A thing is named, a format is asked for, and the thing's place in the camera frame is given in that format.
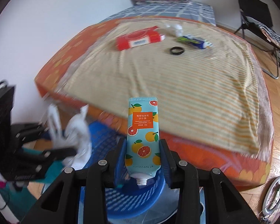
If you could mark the blue plastic basket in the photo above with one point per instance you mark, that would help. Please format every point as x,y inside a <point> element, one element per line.
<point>121,200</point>

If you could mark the striped cloth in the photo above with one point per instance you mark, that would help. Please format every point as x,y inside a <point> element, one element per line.
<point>270,33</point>

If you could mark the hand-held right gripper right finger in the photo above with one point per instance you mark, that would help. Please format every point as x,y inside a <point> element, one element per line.
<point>166,165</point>

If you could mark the white plastic bag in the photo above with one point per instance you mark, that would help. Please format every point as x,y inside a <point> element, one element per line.
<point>77,133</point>

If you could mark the toothpaste tube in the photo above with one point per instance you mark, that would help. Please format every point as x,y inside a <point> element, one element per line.
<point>193,41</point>

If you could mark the striped yellow blanket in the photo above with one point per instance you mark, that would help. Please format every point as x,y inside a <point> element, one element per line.
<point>177,84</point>

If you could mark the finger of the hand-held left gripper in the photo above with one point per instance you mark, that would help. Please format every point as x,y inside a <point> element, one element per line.
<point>53,155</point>
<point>30,131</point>

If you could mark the fruit print hand cream tube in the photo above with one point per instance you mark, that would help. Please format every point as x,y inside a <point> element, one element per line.
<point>142,133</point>

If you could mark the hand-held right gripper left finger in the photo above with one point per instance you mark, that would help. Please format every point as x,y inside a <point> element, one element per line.
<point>120,165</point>

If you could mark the blue plaid sheet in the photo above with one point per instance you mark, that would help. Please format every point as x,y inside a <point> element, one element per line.
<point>165,11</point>

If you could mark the black folding chair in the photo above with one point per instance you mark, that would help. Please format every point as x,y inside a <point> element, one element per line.
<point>252,7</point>

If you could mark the red box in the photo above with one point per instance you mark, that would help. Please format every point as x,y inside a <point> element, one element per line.
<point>137,38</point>

